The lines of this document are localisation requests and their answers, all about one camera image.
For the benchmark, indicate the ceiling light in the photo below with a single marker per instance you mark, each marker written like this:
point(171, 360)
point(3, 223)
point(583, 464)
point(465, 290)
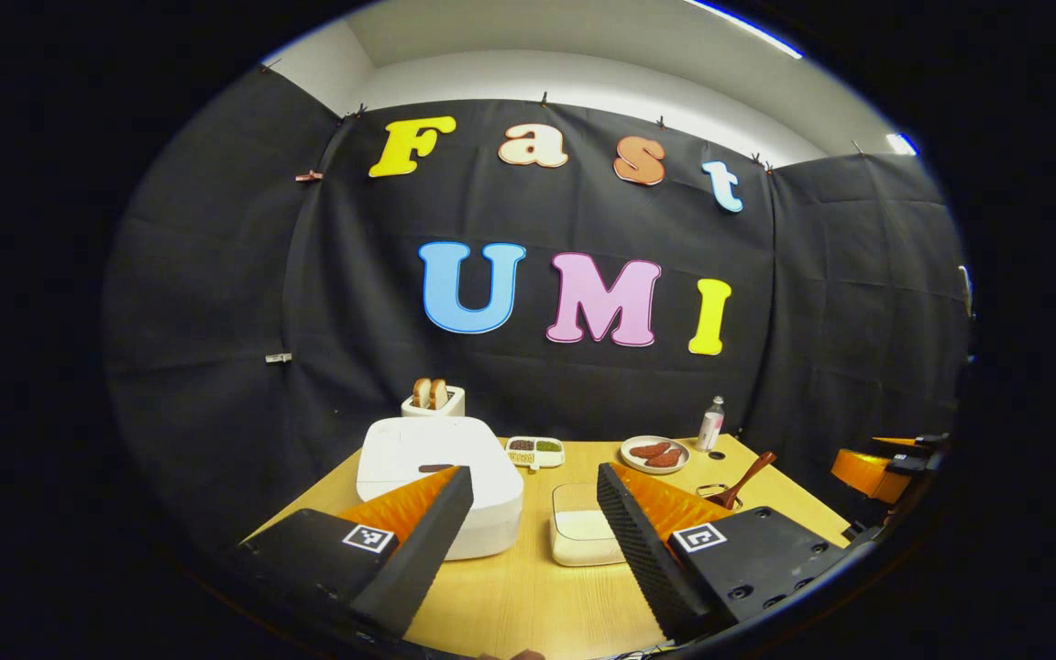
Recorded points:
point(902, 144)

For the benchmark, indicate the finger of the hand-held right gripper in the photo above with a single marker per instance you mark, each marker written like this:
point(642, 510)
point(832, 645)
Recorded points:
point(895, 442)
point(867, 472)

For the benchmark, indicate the clear bottle with pink label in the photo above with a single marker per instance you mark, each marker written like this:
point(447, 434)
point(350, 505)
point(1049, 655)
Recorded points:
point(710, 429)

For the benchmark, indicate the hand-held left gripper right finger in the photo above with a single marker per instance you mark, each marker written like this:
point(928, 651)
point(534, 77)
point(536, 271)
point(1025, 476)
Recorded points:
point(638, 555)

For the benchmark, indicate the white divided grain dish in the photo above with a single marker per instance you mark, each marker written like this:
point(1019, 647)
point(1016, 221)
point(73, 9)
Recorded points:
point(533, 456)

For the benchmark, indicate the clear glass container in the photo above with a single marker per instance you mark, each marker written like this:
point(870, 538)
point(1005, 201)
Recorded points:
point(578, 553)

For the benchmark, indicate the brown wooden spoon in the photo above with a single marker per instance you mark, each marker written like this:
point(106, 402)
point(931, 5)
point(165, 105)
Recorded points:
point(743, 481)

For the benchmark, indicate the white toaster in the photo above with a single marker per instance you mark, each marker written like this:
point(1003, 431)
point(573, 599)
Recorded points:
point(450, 408)

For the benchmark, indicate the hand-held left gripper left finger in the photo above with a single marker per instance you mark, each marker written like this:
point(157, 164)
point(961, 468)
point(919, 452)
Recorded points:
point(423, 555)

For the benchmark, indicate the white rice cooker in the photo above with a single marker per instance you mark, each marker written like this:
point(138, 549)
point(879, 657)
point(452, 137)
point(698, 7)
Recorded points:
point(436, 445)

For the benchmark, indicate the red clip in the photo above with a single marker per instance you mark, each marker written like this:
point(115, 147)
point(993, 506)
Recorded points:
point(309, 175)

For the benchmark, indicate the white oval plate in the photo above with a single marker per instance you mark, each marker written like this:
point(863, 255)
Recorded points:
point(631, 461)

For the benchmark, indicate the reddish brown meat piece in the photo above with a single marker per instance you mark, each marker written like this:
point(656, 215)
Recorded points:
point(665, 458)
point(649, 450)

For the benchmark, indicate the toasted bread slice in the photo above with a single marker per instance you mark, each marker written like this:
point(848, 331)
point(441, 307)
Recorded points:
point(421, 394)
point(439, 395)

